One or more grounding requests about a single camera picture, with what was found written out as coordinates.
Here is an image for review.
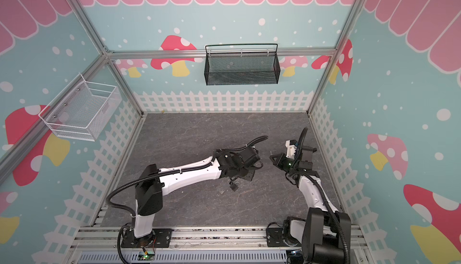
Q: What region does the aluminium front rail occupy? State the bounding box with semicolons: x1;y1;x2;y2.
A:
68;225;372;252

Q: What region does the black padlock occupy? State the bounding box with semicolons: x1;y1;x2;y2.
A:
229;180;240;192

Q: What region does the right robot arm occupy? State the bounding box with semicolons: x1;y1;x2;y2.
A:
270;140;352;264

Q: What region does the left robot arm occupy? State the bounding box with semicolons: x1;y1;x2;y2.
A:
133;146;264;239

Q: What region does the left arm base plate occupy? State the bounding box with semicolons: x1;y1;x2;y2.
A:
121;228;173;248

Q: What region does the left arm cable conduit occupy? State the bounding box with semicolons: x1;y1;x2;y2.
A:
105;135;269;218

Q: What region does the white mesh wall basket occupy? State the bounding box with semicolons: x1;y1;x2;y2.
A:
38;74;122;142

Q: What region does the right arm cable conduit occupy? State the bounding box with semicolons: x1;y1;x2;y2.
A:
295;126;352;264

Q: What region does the black mesh wall basket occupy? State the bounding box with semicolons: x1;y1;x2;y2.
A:
204;43;281;86

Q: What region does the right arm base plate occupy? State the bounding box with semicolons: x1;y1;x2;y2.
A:
266;227;301;247

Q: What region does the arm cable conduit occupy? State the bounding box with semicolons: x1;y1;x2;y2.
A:
105;135;269;218
295;126;352;264

